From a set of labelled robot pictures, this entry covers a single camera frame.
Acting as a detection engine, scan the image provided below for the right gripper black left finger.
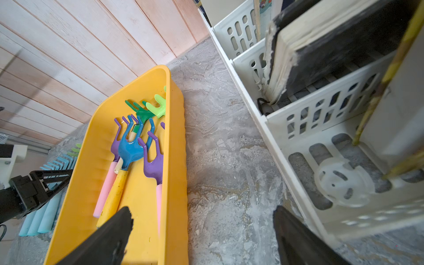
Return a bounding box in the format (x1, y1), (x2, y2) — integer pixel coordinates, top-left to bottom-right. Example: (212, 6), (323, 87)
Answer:
(58, 206), (134, 265)

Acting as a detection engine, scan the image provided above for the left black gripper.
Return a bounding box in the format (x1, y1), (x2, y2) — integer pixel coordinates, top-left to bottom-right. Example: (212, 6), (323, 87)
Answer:
(1, 170), (73, 224)

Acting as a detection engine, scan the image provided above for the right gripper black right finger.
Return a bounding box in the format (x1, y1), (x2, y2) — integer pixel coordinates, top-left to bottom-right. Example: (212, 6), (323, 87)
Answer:
(273, 205), (349, 265)

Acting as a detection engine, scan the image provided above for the light blue hand rake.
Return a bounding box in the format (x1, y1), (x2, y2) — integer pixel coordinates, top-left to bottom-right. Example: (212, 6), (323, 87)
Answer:
(27, 157), (70, 236)
(38, 155), (75, 234)
(19, 162), (60, 237)

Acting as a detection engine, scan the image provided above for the yellow plastic storage box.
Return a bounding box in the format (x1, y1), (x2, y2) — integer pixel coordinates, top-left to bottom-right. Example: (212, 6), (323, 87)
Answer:
(45, 65), (189, 265)

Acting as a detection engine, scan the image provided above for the lime rake wooden handle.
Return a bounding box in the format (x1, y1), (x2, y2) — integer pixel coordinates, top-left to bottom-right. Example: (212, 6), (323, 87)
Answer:
(67, 143), (82, 157)

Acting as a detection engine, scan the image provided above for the purple hand rake pink handle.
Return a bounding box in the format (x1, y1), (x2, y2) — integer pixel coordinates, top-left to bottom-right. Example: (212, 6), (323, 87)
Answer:
(138, 131), (164, 235)

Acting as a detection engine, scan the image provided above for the blue hand rake yellow handle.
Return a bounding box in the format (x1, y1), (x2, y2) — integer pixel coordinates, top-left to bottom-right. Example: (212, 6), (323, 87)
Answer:
(96, 115), (145, 228)

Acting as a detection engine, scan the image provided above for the dark green hand rake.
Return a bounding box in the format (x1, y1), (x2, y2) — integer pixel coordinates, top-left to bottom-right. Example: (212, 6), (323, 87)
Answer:
(125, 100), (155, 136)

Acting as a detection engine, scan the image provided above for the green hand rake wooden handle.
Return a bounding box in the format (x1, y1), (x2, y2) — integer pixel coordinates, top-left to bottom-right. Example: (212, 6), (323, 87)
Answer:
(144, 94), (166, 119)

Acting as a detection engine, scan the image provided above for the white desk file organizer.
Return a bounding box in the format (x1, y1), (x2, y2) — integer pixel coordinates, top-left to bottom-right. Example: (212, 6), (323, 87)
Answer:
(208, 1), (424, 247)

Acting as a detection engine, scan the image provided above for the yellow picture book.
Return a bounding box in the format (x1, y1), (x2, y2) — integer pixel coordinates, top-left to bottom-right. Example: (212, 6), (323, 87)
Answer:
(352, 1), (424, 180)

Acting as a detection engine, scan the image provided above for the black worn book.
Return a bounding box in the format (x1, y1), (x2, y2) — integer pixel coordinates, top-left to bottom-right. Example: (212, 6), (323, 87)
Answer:
(262, 1), (418, 104)

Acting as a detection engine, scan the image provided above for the colourful cartoon book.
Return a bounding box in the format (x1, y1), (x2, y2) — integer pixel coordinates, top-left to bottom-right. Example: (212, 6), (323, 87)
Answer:
(254, 0), (284, 42)

